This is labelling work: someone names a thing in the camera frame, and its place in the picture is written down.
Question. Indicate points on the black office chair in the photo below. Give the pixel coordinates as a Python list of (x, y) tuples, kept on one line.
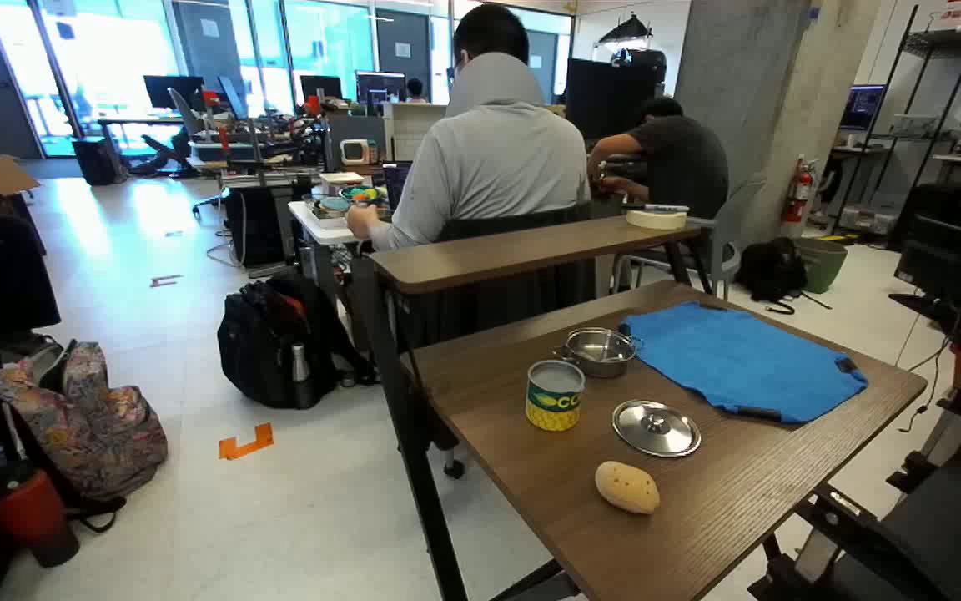
[(495, 301)]

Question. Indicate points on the small steel bowl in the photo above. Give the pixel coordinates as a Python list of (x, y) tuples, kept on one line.
[(598, 350)]

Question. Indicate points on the person in grey sweater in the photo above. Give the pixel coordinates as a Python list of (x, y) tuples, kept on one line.
[(500, 151)]

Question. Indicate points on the white plate on table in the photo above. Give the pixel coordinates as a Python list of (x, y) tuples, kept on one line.
[(658, 219)]

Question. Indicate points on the black backpack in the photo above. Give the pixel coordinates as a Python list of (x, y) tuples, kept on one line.
[(282, 341)]

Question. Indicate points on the silver pot lid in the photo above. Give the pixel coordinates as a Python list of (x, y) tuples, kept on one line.
[(655, 428)]

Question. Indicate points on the person in dark shirt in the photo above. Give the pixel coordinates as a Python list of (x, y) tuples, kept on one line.
[(683, 161)]

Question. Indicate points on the potato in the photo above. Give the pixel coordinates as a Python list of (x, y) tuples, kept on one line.
[(624, 487)]

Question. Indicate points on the blue cloth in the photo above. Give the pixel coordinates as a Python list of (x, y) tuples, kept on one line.
[(747, 366)]

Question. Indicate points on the black bag by pillar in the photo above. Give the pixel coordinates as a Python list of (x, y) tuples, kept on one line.
[(771, 270)]

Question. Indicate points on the orange floor tape marker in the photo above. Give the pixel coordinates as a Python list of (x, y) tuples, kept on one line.
[(234, 448)]

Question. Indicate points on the red fire extinguisher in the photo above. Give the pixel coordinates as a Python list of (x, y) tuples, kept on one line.
[(799, 192)]

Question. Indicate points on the floral patterned bag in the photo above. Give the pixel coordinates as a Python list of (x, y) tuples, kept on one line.
[(102, 440)]

